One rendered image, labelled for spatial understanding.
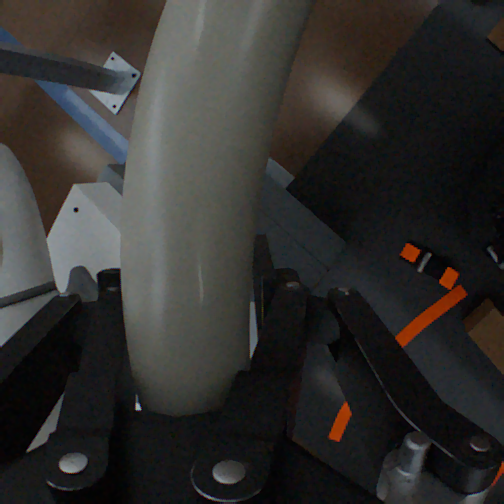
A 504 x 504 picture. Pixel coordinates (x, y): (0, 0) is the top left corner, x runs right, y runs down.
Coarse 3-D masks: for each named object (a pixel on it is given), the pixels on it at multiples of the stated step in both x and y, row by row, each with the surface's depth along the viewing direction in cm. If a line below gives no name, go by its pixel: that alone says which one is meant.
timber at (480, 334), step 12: (480, 312) 115; (492, 312) 108; (468, 324) 116; (480, 324) 110; (492, 324) 109; (480, 336) 111; (492, 336) 109; (480, 348) 112; (492, 348) 110; (492, 360) 110
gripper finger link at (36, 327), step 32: (32, 320) 12; (64, 320) 13; (0, 352) 10; (32, 352) 11; (64, 352) 13; (0, 384) 9; (32, 384) 10; (64, 384) 13; (0, 416) 8; (32, 416) 10; (0, 448) 8
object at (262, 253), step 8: (256, 240) 21; (264, 240) 21; (256, 248) 20; (264, 248) 19; (256, 256) 18; (264, 256) 18; (256, 264) 17; (264, 264) 17; (272, 264) 17; (256, 272) 16; (264, 272) 16; (272, 272) 16; (256, 280) 17; (264, 280) 16; (272, 280) 16; (256, 288) 17; (264, 288) 16; (272, 288) 16; (256, 296) 17; (264, 296) 16; (272, 296) 16; (256, 304) 17; (264, 304) 16; (256, 312) 18; (264, 312) 16; (256, 320) 18; (264, 320) 16
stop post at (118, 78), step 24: (0, 48) 93; (24, 48) 105; (0, 72) 99; (24, 72) 107; (48, 72) 116; (72, 72) 125; (96, 72) 135; (120, 72) 151; (96, 96) 157; (120, 96) 153
